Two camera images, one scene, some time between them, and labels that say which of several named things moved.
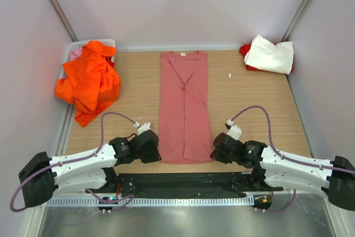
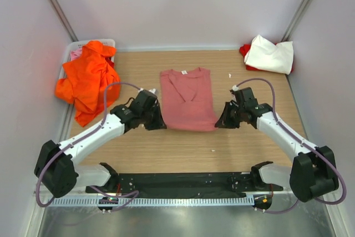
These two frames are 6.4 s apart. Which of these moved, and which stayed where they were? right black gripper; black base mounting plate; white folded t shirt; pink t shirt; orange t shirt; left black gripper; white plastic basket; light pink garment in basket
Moved: right black gripper; left black gripper; pink t shirt
Stayed: white folded t shirt; white plastic basket; orange t shirt; black base mounting plate; light pink garment in basket
